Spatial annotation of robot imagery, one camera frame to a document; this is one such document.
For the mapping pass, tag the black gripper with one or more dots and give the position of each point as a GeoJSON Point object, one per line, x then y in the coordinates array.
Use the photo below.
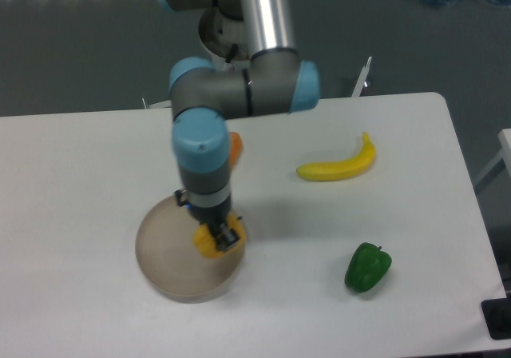
{"type": "Point", "coordinates": [211, 209]}

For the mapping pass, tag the yellow toy bell pepper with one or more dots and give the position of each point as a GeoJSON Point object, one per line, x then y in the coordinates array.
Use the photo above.
{"type": "Point", "coordinates": [206, 244]}

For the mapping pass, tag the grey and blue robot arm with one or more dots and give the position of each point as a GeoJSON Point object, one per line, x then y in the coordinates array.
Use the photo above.
{"type": "Point", "coordinates": [203, 98]}

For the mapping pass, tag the beige round plate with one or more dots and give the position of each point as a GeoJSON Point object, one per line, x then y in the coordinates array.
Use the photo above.
{"type": "Point", "coordinates": [172, 263]}

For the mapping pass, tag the green toy bell pepper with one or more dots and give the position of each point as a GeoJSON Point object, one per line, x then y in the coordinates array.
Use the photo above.
{"type": "Point", "coordinates": [368, 265]}

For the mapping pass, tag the orange toy bread slice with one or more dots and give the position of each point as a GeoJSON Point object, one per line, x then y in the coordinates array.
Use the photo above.
{"type": "Point", "coordinates": [236, 148]}

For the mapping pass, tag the yellow toy banana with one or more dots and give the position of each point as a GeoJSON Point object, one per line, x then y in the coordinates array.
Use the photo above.
{"type": "Point", "coordinates": [341, 170]}

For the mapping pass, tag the black box at table edge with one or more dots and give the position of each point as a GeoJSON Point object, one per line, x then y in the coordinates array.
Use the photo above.
{"type": "Point", "coordinates": [497, 317]}

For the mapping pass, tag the white furniture edge at right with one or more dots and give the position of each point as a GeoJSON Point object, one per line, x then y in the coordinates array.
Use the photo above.
{"type": "Point", "coordinates": [499, 163]}

